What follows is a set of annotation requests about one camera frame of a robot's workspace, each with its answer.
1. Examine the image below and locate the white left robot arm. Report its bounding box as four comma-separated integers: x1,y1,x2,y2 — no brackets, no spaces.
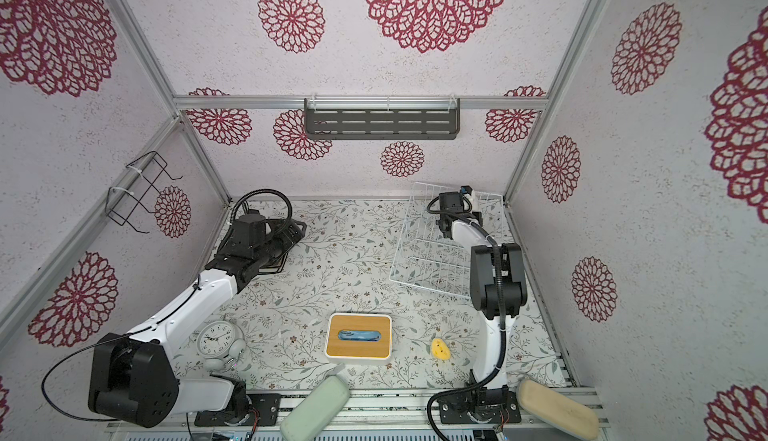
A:
87,214,307,428

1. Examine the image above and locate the black wire wall basket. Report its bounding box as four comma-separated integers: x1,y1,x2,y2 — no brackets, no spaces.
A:
103,150,182,235

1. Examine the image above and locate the beige padded cushion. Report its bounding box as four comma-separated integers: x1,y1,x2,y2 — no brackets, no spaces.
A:
516,379,600,441

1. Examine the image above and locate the white wire dish rack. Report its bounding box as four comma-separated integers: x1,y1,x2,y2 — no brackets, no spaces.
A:
389,182,512,301

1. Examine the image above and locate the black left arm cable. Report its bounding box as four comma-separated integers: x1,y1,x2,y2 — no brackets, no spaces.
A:
229,188,294,238

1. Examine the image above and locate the yellow sponge piece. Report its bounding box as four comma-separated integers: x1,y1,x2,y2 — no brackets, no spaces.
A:
430,338,451,361

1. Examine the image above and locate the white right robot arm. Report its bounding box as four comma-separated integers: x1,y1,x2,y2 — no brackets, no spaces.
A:
427,186,528,408

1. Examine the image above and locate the white wooden tissue box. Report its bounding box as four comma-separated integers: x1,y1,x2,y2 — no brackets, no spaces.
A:
324,313,393,364

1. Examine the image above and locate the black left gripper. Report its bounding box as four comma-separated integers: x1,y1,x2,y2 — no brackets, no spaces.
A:
255,217,307,267

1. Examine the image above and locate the grey wall shelf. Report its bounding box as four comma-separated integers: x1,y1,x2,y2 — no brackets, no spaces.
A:
303,98,461,141

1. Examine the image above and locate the white alarm clock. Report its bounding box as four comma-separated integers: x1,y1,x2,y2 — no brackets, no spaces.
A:
195,320,247,372

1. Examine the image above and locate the small white round plate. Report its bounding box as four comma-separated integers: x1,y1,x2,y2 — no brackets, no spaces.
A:
471,191,481,217

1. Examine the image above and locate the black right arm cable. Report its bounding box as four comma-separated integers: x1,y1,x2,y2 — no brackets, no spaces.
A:
425,194,508,441

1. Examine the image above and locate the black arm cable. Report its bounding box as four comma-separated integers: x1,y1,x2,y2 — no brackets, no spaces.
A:
425,194,508,441
229,188,294,238

